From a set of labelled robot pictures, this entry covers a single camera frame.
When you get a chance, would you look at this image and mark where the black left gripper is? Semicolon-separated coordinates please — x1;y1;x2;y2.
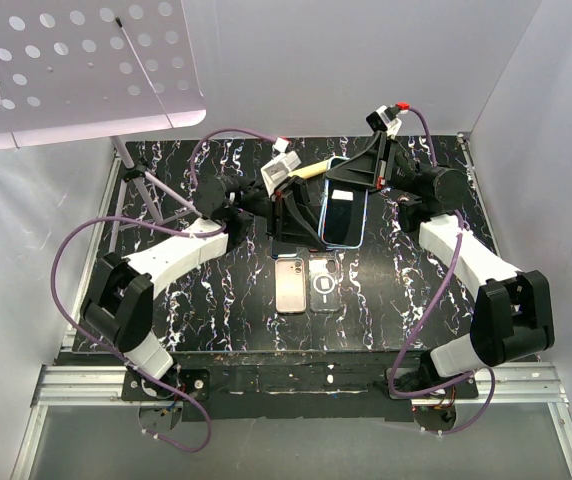
233;175;333;250

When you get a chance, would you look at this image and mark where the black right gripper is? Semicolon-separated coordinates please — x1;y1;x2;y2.
320;132;426;197

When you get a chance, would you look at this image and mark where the phone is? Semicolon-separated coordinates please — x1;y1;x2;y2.
318;176;368;249

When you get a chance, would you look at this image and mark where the clear phone case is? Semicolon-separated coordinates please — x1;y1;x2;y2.
308;255;340;313

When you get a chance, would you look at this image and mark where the beige phone case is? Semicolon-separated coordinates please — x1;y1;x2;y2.
275;258;307;314

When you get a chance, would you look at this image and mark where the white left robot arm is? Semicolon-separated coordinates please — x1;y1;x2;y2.
80;176;324;400

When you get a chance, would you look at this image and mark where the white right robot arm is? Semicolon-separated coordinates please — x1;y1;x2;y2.
326;131;555;398

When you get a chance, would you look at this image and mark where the wooden pestle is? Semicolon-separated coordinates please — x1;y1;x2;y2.
289;160;329;180

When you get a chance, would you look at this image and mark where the perforated white music stand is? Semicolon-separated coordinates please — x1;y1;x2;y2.
0;1;207;261

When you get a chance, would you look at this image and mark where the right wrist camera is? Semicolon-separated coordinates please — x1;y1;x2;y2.
366;102;410;139

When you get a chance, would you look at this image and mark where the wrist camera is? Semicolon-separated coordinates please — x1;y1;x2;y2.
366;102;410;139
260;137;301;196

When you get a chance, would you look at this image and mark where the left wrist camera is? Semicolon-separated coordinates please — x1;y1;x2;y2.
260;137;301;196

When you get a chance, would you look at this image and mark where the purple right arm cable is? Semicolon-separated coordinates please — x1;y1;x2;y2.
388;107;497;436

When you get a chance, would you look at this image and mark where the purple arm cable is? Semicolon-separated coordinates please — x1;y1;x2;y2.
49;128;282;454
388;107;497;436

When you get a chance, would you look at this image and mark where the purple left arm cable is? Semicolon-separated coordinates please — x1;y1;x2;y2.
49;128;282;454

